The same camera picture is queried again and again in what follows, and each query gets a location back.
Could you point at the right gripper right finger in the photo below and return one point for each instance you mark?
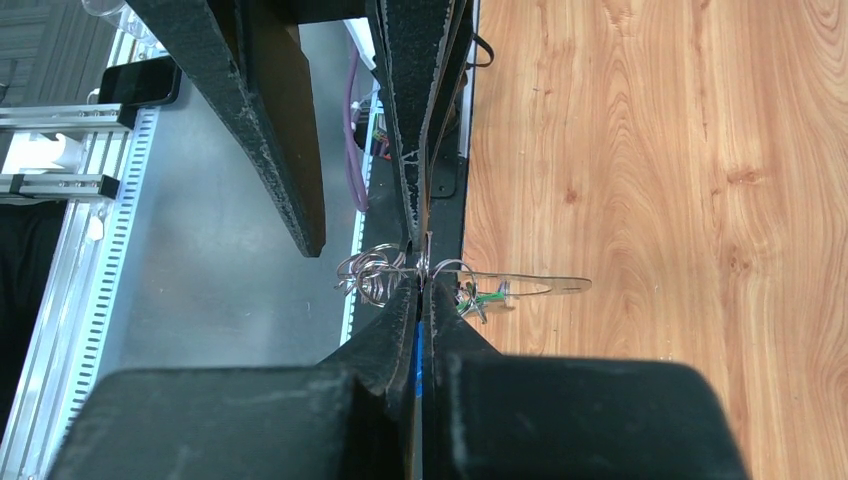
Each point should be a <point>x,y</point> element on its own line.
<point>488,415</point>

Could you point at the black smartphone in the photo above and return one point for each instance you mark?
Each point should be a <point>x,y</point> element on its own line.
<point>145,83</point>

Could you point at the silver keyring holder with rings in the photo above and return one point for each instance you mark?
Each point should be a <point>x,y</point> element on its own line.
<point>374,274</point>

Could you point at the white slotted cable duct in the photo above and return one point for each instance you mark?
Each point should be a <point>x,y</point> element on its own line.
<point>70,333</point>

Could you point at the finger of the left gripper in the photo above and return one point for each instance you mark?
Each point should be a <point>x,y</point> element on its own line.
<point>244,60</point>
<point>421,50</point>

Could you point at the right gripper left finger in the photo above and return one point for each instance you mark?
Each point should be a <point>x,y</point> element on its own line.
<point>348,417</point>

